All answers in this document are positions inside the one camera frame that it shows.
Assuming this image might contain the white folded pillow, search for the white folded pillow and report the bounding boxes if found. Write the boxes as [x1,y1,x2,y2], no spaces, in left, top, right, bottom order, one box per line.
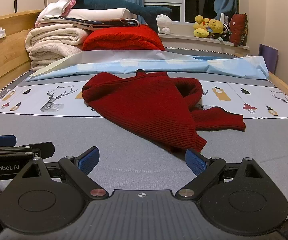
[68,8,138,21]

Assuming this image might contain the navy-trimmed folded quilt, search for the navy-trimmed folded quilt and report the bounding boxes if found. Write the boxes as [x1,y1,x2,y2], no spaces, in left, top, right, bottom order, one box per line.
[35,17,141,30]

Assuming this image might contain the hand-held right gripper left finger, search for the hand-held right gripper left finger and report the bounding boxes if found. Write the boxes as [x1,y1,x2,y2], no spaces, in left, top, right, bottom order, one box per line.
[14,147,109,200]

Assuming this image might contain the purple box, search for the purple box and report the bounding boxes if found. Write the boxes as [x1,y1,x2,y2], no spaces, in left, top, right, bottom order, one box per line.
[259,44,279,73]

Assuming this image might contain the dark teal shark plush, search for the dark teal shark plush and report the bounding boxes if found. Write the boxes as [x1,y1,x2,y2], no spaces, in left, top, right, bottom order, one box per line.
[73,0,172,33]

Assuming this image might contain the black and white plush toy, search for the black and white plush toy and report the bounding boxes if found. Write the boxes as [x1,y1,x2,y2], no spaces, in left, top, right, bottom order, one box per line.
[218,25,232,42]

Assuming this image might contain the light blue duvet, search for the light blue duvet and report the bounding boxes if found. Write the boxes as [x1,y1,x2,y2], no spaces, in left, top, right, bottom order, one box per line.
[25,50,270,82]

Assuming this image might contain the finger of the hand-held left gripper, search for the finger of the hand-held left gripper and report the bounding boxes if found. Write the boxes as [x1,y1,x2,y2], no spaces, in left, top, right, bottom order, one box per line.
[0,141,56,159]
[0,135,17,147]

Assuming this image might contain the beige window sill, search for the beige window sill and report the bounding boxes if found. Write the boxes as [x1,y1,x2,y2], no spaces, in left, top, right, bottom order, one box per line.
[158,21,250,54]

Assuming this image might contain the yellow bear plush toy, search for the yellow bear plush toy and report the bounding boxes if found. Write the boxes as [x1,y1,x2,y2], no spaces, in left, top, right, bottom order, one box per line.
[207,19,227,40]

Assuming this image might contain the cream folded blanket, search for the cream folded blanket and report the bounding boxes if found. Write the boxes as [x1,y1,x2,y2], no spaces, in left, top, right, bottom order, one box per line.
[25,27,89,71]

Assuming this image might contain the red folded blanket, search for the red folded blanket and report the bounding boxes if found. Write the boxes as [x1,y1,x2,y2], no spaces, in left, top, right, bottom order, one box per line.
[82,25,166,52]

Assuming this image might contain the grey deer-print bedsheet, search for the grey deer-print bedsheet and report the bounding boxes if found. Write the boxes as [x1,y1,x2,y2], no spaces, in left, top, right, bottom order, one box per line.
[0,46,288,215]

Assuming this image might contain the red cushion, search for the red cushion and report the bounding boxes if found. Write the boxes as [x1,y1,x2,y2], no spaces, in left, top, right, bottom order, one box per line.
[229,13,248,47]

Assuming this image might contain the white and pink clothing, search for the white and pink clothing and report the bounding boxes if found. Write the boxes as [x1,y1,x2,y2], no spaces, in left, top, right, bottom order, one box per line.
[35,0,76,27]

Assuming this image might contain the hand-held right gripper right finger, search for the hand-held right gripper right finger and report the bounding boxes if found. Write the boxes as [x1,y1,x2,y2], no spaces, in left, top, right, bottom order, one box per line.
[175,149,269,200]

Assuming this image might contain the red knit sweater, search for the red knit sweater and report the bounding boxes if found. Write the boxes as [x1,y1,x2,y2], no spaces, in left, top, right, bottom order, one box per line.
[81,69,246,153]

